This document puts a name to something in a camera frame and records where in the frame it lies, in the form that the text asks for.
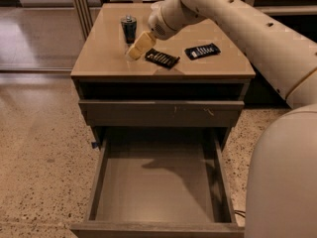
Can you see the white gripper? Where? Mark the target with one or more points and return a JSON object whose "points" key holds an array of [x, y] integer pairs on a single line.
{"points": [[158, 23]]}

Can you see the beige drawer cabinet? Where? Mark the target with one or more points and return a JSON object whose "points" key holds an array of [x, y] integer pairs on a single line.
{"points": [[198, 79]]}

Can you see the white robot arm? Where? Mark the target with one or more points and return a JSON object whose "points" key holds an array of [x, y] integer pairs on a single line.
{"points": [[282, 182]]}

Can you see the small blue floor object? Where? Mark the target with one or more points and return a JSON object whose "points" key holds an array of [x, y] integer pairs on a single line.
{"points": [[94, 145]]}

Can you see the open grey middle drawer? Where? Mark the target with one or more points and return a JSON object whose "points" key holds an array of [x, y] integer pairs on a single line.
{"points": [[160, 190]]}

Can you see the closed grey top drawer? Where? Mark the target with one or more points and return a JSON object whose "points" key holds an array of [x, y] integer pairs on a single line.
{"points": [[161, 113]]}

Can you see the black gold snack packet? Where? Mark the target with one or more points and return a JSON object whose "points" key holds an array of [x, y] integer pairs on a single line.
{"points": [[161, 59]]}

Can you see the blue silver redbull can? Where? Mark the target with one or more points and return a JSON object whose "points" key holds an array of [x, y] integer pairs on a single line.
{"points": [[129, 26]]}

